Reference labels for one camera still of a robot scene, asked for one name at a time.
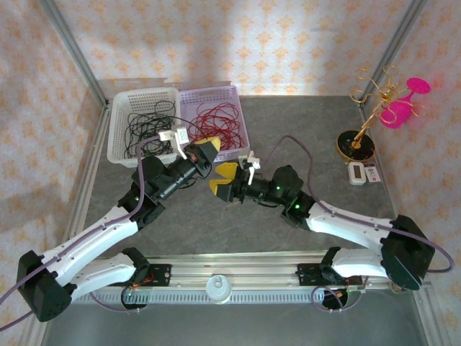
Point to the purple plastic basket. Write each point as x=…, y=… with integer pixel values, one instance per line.
x=210, y=97

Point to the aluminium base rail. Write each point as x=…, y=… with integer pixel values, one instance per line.
x=234, y=270

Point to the white round cap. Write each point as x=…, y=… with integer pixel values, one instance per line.
x=218, y=288

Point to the white plastic basket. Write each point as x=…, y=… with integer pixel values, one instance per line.
x=119, y=144

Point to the aluminium frame post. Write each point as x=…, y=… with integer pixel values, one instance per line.
x=72, y=47
x=396, y=39

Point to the white digital timer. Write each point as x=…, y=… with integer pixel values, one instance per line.
x=356, y=173

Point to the pink plastic wine glass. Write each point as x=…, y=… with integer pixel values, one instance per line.
x=394, y=113

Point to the small white red card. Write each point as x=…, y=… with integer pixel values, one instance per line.
x=373, y=174

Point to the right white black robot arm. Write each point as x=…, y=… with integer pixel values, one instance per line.
x=345, y=223

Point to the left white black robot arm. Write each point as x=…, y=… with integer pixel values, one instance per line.
x=93, y=234

